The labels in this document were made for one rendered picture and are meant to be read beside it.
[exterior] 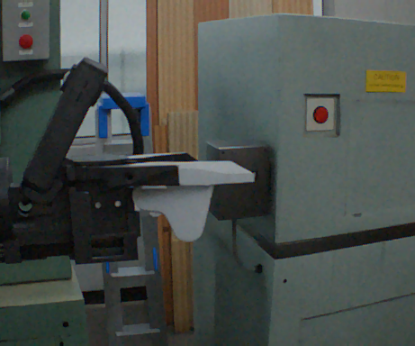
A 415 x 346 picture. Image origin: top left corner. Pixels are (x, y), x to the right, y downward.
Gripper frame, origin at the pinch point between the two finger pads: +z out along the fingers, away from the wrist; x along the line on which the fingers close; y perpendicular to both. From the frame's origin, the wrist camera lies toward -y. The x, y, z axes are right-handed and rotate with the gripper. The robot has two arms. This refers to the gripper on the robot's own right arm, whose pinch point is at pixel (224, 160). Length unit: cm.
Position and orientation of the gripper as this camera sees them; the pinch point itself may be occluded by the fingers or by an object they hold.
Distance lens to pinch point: 48.3
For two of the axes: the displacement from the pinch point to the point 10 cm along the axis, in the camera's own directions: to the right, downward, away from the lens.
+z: 9.6, -0.6, 2.8
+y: 0.4, 9.9, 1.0
